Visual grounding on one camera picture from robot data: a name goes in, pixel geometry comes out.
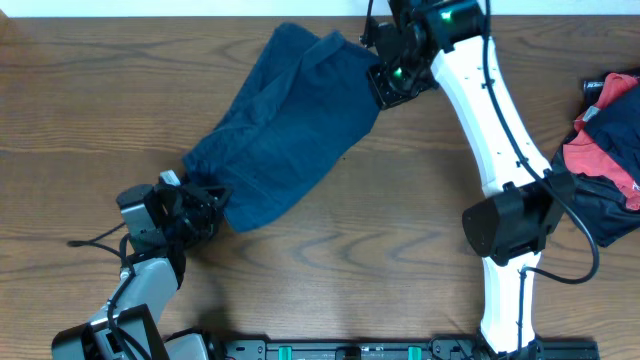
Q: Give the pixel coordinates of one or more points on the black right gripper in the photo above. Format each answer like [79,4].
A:
[386,95]

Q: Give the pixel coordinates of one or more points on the dark blue denim shorts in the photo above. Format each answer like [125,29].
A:
[303,105]

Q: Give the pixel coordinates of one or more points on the dark navy garment under pile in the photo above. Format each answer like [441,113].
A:
[606,196]

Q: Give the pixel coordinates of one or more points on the dark blue garment in pile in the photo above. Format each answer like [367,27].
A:
[615,130]

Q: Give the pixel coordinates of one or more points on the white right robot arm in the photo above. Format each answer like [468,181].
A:
[446,45]

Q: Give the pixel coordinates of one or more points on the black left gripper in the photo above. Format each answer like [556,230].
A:
[198,200]

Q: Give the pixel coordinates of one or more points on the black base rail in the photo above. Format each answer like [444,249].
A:
[350,350]

